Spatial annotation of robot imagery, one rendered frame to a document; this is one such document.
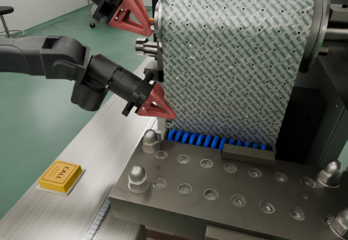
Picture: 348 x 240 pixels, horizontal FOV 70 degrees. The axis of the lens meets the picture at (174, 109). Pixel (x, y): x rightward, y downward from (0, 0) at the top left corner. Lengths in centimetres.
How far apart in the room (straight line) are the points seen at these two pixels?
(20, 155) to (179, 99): 190
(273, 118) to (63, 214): 47
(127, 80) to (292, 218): 37
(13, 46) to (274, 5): 45
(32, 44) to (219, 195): 42
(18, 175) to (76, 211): 154
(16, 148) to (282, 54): 218
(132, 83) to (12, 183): 168
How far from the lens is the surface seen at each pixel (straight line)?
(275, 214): 45
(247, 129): 53
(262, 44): 45
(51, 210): 64
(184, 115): 53
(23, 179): 209
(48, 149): 224
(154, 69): 58
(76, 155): 73
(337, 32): 51
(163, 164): 48
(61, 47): 51
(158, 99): 50
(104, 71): 52
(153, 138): 49
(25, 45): 54
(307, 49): 47
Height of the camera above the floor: 138
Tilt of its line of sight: 34 degrees down
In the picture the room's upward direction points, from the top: straight up
